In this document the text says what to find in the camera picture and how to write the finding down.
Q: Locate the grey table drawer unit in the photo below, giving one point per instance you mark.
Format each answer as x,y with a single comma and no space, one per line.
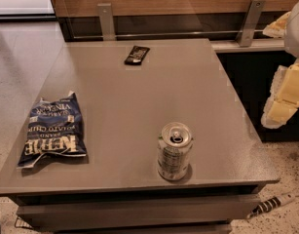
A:
116,188

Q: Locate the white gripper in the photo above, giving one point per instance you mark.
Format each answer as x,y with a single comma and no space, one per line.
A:
295,33

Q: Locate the black rxbar chocolate bar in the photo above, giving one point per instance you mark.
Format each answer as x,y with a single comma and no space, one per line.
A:
137,55

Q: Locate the metal wall bracket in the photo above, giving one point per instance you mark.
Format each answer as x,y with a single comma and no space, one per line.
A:
106,21
252,16

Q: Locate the blue kettle chips bag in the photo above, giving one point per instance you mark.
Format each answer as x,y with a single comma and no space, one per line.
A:
55,128

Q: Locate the left metal wall bracket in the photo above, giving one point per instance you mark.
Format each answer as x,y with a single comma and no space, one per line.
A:
106,21

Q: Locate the silver 7up soda can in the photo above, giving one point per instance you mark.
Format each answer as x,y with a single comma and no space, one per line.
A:
174,146

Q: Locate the right metal wall bracket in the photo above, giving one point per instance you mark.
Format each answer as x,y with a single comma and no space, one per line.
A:
252,16

